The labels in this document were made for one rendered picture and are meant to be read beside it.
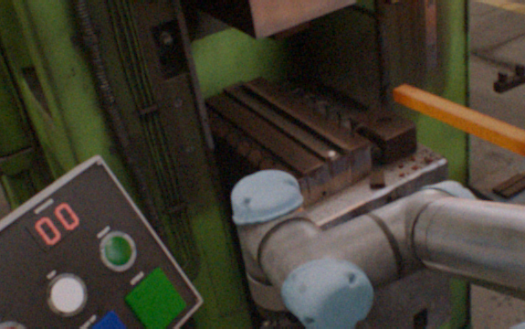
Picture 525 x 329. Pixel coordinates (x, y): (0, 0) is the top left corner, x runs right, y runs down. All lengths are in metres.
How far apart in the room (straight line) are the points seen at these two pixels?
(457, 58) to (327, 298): 1.10
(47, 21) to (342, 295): 0.70
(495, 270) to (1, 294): 0.63
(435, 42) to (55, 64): 0.83
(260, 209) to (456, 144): 1.11
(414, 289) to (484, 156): 1.63
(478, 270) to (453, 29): 1.08
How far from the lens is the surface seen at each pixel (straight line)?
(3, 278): 0.98
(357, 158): 1.37
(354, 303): 0.68
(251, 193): 0.74
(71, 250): 1.02
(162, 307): 1.07
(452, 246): 0.63
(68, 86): 1.21
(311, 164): 1.33
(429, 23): 1.58
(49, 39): 1.18
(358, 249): 0.69
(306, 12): 1.19
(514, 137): 1.08
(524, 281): 0.56
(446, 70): 1.67
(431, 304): 1.64
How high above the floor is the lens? 1.70
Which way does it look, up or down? 32 degrees down
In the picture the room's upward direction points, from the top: 11 degrees counter-clockwise
